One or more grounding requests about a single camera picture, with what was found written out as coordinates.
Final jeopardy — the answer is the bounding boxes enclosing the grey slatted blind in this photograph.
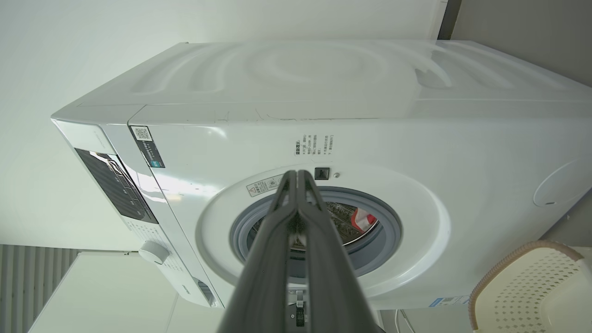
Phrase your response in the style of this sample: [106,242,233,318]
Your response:
[0,244,80,333]

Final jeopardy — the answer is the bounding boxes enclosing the round white filter cover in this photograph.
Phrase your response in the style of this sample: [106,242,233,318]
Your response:
[533,160,592,207]

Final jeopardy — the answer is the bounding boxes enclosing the white washing machine dial knob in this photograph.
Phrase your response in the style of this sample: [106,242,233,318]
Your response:
[138,240,171,265]

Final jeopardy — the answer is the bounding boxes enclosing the grey rubber door gasket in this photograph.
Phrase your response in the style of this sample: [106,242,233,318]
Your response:
[229,186,403,278]

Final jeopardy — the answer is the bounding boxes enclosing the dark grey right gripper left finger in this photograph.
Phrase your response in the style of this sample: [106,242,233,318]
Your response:
[217,170,298,333]

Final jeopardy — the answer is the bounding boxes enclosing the black glossy control display panel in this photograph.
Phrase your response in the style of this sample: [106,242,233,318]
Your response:
[75,148,159,224]

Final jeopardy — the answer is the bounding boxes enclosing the black QR code sticker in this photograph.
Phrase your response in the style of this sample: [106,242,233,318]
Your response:
[130,125,166,169]

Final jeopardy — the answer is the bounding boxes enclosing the blue energy label sticker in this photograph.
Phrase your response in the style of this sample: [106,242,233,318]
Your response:
[429,296,470,308]

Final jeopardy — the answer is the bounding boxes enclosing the red white cloth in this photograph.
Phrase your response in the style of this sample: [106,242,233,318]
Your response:
[350,208,379,233]

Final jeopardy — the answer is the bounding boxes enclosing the cream perforated laundry basket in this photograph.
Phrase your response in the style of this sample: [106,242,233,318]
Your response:
[469,240,592,333]

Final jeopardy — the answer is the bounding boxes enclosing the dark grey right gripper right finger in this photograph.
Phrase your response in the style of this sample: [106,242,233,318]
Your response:
[298,170,385,333]

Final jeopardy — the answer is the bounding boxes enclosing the white front-load washing machine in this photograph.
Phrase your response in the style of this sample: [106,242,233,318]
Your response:
[51,39,592,310]

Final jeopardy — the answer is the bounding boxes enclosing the thin white cables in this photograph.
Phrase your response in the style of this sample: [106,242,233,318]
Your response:
[394,309,415,333]

